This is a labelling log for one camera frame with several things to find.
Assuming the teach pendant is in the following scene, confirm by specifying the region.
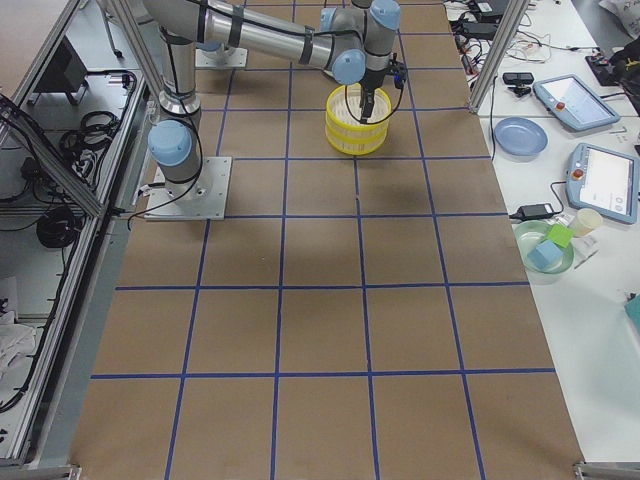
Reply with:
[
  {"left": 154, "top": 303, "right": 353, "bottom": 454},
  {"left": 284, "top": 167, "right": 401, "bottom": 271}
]
[
  {"left": 532, "top": 74, "right": 620, "bottom": 131},
  {"left": 566, "top": 143, "right": 639, "bottom": 225}
]

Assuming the paper cup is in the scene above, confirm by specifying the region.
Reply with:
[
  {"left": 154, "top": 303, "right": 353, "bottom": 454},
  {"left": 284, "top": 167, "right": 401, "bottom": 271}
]
[{"left": 569, "top": 208, "right": 603, "bottom": 237}]

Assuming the black power adapter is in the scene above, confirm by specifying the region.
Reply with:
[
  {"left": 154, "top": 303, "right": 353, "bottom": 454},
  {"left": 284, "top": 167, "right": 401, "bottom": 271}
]
[{"left": 511, "top": 203, "right": 556, "bottom": 221}]

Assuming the black webcam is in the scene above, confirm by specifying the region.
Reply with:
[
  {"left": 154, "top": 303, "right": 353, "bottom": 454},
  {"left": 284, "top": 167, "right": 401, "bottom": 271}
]
[{"left": 502, "top": 72, "right": 534, "bottom": 98}]

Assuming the green foam block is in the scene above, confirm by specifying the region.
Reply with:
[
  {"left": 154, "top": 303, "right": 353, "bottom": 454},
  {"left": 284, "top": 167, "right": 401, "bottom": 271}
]
[{"left": 545, "top": 223, "right": 574, "bottom": 249}]

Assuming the blue foam block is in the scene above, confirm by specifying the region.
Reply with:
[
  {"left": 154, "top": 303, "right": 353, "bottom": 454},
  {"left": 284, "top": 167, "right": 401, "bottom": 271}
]
[{"left": 527, "top": 240, "right": 563, "bottom": 271}]

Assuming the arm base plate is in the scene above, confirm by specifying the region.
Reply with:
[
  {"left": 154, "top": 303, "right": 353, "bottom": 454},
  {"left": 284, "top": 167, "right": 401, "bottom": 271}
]
[
  {"left": 144, "top": 157, "right": 232, "bottom": 221},
  {"left": 195, "top": 45, "right": 248, "bottom": 70}
]

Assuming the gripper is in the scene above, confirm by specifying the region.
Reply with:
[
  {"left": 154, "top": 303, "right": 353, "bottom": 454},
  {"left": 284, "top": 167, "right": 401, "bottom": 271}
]
[{"left": 359, "top": 68, "right": 386, "bottom": 123}]

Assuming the blue plate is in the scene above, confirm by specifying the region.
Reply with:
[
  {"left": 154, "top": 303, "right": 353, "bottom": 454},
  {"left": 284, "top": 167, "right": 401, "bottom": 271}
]
[{"left": 493, "top": 117, "right": 548, "bottom": 157}]

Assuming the green bowl with blocks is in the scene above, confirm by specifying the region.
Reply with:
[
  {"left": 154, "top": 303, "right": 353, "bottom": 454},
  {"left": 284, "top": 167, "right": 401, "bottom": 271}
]
[{"left": 513, "top": 220, "right": 574, "bottom": 275}]

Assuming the aluminium frame post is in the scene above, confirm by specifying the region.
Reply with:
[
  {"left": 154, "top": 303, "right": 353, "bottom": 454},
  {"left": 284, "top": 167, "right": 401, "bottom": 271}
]
[{"left": 468, "top": 0, "right": 529, "bottom": 113}]

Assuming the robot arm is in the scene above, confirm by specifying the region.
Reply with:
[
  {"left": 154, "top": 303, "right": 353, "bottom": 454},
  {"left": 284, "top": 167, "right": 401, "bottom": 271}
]
[{"left": 143, "top": 1, "right": 406, "bottom": 124}]

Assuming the teach pendant near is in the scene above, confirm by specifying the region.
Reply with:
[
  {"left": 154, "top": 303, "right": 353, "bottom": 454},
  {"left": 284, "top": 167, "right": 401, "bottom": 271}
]
[{"left": 566, "top": 143, "right": 639, "bottom": 225}]

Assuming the yellow steamer layer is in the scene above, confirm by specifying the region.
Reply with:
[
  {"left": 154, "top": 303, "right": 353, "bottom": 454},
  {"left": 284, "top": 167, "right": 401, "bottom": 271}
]
[
  {"left": 325, "top": 123, "right": 388, "bottom": 156},
  {"left": 326, "top": 84, "right": 392, "bottom": 135}
]

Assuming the teach pendant far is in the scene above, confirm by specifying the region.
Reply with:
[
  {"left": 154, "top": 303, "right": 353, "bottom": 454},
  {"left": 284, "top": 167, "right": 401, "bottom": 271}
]
[{"left": 532, "top": 74, "right": 620, "bottom": 131}]

